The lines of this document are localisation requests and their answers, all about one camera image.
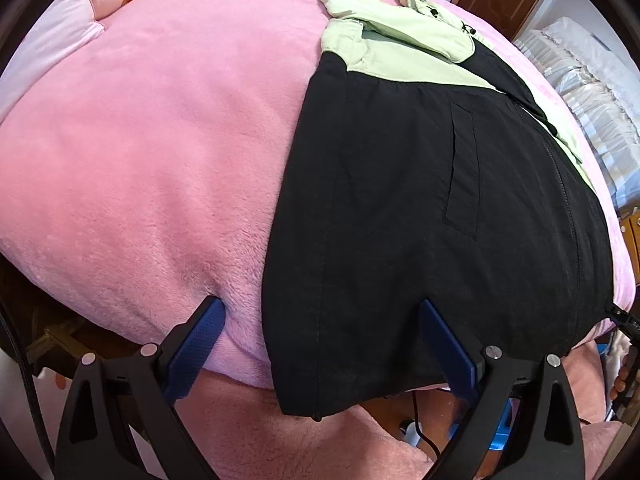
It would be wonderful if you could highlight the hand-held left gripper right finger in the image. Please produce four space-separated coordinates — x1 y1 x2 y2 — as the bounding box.
419 299 586 480

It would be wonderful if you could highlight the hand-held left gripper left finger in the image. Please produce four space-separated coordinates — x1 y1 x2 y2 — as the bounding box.
52 296 227 480

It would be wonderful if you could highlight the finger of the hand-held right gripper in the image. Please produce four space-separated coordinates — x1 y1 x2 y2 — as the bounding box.
606 304 640 347

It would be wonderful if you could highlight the green and black hooded jacket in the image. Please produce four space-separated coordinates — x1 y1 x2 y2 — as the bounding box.
261 0 615 418

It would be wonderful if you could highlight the person's right hand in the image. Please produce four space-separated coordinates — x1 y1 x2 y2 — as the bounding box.
611 358 633 397

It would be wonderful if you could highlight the wooden drawer cabinet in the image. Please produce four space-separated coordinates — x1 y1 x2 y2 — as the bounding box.
620 210 640 257

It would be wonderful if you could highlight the pink plush bed blanket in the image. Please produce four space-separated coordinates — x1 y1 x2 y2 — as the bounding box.
0 0 640 480

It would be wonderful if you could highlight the white lace cloth covered furniture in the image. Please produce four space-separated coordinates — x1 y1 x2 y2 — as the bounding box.
512 16 640 211

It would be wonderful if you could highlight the black cable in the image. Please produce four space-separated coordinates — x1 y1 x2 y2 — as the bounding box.
400 389 453 463

